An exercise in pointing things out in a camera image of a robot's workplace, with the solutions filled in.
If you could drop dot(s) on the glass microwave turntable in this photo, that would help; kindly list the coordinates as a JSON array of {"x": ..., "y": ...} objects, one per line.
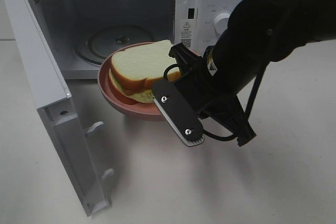
[{"x": 96, "y": 43}]

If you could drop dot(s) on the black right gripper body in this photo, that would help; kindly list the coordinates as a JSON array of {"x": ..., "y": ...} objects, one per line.
[{"x": 197, "y": 82}]

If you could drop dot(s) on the white microwave oven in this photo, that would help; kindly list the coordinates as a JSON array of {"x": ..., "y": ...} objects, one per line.
[{"x": 186, "y": 21}]

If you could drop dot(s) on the white microwave door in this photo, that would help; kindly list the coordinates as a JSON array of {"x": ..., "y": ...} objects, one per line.
[{"x": 55, "y": 106}]

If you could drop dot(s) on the white upper microwave knob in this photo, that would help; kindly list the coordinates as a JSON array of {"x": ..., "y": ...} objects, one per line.
[{"x": 220, "y": 21}]

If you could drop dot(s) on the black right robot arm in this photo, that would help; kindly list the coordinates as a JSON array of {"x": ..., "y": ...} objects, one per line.
[{"x": 260, "y": 32}]

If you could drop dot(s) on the white bread sandwich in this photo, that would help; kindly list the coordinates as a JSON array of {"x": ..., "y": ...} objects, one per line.
[{"x": 134, "y": 70}]

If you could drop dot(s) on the pink round plate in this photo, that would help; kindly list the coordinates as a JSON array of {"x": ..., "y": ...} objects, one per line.
[{"x": 144, "y": 111}]

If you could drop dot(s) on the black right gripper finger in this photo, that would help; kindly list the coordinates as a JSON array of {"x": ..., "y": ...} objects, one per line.
[
  {"x": 185, "y": 59},
  {"x": 227, "y": 111}
]

